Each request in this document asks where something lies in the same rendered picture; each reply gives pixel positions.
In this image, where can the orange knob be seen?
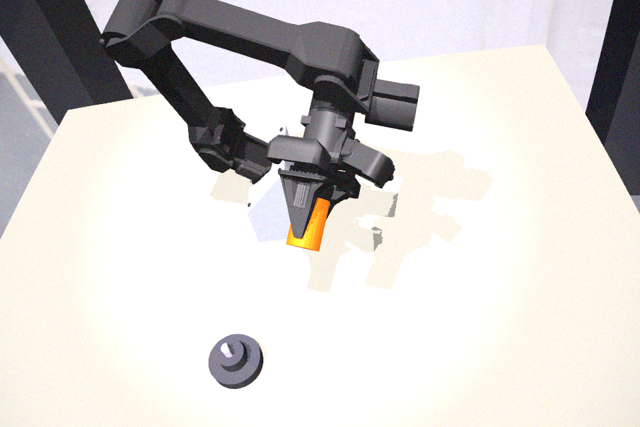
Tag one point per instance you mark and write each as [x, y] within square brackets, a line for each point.
[314, 232]

